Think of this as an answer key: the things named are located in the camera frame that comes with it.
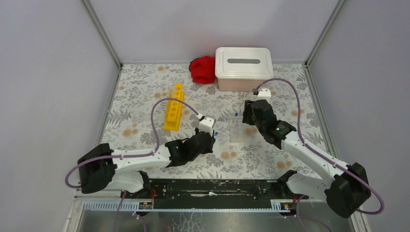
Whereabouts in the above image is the white slotted cable duct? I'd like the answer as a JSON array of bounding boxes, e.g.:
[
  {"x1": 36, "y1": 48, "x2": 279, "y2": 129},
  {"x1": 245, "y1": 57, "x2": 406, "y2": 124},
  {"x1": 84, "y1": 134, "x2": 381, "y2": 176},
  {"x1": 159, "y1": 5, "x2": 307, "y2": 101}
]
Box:
[{"x1": 83, "y1": 200, "x2": 293, "y2": 213}]

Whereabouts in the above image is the floral table mat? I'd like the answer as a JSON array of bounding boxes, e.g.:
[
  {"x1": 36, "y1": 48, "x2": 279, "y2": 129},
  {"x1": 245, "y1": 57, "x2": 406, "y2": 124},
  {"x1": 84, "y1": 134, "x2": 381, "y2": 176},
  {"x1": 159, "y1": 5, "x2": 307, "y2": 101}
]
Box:
[{"x1": 102, "y1": 64, "x2": 317, "y2": 179}]

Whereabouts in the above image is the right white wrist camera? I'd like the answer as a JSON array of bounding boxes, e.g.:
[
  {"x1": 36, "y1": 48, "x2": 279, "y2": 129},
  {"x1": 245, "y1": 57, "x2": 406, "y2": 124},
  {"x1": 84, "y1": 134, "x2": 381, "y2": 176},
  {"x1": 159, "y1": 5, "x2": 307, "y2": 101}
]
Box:
[{"x1": 253, "y1": 88, "x2": 271, "y2": 101}]

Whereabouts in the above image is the white plastic box lid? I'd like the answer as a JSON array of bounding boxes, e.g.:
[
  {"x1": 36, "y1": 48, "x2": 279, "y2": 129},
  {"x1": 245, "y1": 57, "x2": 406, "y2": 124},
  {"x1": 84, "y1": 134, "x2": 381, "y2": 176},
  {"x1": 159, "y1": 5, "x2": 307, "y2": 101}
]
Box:
[{"x1": 215, "y1": 47, "x2": 274, "y2": 80}]

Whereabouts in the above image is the red cloth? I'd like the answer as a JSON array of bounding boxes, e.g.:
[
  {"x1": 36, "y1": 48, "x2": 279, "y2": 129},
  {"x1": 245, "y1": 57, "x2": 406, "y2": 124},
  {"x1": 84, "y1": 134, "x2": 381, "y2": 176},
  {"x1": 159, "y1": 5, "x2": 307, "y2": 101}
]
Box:
[{"x1": 189, "y1": 56, "x2": 216, "y2": 84}]

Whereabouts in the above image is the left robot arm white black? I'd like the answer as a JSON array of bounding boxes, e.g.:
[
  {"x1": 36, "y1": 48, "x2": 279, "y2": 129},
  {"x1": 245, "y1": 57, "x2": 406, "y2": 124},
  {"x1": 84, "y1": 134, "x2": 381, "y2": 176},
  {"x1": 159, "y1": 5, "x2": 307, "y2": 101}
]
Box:
[{"x1": 77, "y1": 129, "x2": 215, "y2": 199}]

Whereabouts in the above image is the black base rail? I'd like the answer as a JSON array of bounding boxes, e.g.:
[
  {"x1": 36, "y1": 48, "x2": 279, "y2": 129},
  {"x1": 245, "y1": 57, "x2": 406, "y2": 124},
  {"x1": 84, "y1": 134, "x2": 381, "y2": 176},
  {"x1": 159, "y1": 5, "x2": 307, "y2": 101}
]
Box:
[{"x1": 125, "y1": 179, "x2": 298, "y2": 205}]

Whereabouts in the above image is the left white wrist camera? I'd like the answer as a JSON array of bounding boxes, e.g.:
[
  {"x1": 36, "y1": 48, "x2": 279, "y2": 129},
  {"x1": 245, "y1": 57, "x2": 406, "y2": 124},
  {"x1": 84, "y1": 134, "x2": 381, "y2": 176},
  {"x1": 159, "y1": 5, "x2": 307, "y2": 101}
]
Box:
[{"x1": 197, "y1": 113, "x2": 216, "y2": 136}]

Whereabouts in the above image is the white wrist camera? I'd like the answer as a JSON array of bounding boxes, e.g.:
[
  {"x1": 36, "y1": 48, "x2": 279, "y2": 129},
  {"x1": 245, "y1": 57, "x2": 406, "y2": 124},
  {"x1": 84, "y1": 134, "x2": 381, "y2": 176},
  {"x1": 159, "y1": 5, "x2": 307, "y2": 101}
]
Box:
[
  {"x1": 253, "y1": 88, "x2": 271, "y2": 101},
  {"x1": 197, "y1": 113, "x2": 216, "y2": 136}
]

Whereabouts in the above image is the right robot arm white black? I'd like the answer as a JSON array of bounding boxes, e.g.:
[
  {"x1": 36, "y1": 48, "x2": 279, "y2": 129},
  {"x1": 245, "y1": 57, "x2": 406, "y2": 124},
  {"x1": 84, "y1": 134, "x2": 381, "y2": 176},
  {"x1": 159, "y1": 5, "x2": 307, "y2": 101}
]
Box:
[{"x1": 242, "y1": 100, "x2": 371, "y2": 218}]

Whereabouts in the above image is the yellow test tube rack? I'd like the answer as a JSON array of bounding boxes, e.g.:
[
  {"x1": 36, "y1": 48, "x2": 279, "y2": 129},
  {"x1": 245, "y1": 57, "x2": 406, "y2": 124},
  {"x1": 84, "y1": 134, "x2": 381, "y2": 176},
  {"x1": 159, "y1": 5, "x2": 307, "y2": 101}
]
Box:
[{"x1": 163, "y1": 83, "x2": 185, "y2": 131}]

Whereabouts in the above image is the clear plastic container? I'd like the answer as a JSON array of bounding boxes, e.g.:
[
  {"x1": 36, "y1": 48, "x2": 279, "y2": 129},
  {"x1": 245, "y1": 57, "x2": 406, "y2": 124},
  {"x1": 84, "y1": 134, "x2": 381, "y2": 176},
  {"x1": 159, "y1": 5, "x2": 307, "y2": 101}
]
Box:
[{"x1": 228, "y1": 116, "x2": 247, "y2": 144}]

